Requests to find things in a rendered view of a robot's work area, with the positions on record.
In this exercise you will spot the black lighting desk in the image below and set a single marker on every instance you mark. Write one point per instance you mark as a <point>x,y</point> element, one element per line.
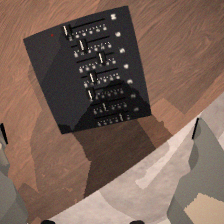
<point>61,67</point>

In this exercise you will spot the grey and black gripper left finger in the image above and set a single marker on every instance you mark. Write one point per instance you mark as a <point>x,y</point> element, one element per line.
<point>12,207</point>

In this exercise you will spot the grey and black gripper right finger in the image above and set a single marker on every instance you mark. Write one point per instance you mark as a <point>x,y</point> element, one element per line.
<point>199,195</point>

